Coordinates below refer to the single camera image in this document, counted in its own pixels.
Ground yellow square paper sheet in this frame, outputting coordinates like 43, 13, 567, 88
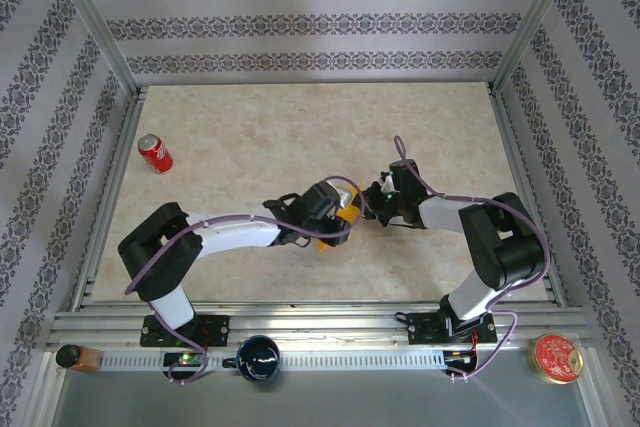
317, 184, 365, 253

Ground dark blue mug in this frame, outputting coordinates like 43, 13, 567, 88
222, 334, 282, 382

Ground red soda can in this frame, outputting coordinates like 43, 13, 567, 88
137, 133, 175, 176

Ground small circuit board green light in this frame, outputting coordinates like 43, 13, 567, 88
162, 351, 206, 368

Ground red round tin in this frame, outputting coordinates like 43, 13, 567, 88
527, 332, 585, 385

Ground orange bottle with black cap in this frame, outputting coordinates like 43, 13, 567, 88
54, 343, 104, 373

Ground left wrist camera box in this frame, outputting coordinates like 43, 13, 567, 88
333, 187, 359, 212

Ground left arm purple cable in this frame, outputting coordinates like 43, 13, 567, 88
124, 175, 365, 386

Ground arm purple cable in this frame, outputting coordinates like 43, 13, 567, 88
393, 135, 551, 383
124, 175, 365, 386

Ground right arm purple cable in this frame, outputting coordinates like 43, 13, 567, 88
393, 135, 551, 383

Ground aluminium table edge rail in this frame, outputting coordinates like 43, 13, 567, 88
47, 302, 596, 352

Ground grey slotted cable duct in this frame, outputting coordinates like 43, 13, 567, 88
99, 349, 447, 373

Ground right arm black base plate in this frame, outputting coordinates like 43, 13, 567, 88
405, 311, 499, 347

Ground aluminium side rail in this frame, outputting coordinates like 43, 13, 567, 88
72, 86, 149, 312
487, 84, 570, 308

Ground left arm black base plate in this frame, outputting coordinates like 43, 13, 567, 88
139, 314, 231, 348

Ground small circuit board red wires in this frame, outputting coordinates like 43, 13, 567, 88
444, 349, 479, 366

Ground aluminium frame post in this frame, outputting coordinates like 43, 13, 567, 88
44, 0, 142, 98
491, 0, 587, 96

